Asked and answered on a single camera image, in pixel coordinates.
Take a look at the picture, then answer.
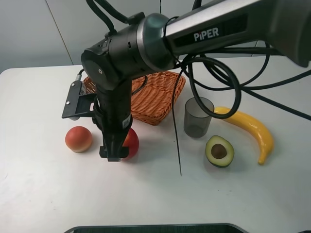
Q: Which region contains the orange-red peach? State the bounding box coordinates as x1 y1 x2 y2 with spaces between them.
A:
65 126 93 153

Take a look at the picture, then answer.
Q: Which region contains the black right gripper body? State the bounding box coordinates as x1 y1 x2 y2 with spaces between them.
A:
94 80 133 151

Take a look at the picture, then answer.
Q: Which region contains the red apple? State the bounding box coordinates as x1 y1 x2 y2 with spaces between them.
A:
123 128 139 160

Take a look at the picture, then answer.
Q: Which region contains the orange wicker basket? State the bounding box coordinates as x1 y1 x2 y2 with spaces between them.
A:
83 71 186 126

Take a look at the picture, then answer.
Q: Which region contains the halved avocado with pit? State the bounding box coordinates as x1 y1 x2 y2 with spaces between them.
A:
205 135 235 168

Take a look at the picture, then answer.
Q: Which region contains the dark device bottom edge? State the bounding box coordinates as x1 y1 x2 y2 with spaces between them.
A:
66 223 247 233

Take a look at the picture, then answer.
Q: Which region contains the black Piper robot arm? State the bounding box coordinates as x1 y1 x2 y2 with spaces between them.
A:
81 0 311 162

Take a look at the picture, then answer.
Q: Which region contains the thin black cable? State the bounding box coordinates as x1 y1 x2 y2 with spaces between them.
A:
162 17 186 177

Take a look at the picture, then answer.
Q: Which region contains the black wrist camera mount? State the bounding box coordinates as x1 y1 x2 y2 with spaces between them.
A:
62 80 96 120

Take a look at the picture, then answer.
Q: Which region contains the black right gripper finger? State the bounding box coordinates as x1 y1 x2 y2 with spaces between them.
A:
107 147 129 162
99 146 107 158

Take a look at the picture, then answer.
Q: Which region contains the grey translucent plastic cup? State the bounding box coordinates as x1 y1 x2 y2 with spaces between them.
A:
184 98 212 138

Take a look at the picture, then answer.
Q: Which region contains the yellow plastic banana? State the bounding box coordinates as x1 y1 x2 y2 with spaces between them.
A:
224 111 275 166

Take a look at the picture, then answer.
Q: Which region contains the black looping cable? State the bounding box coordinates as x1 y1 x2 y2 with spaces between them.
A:
85 0 311 121

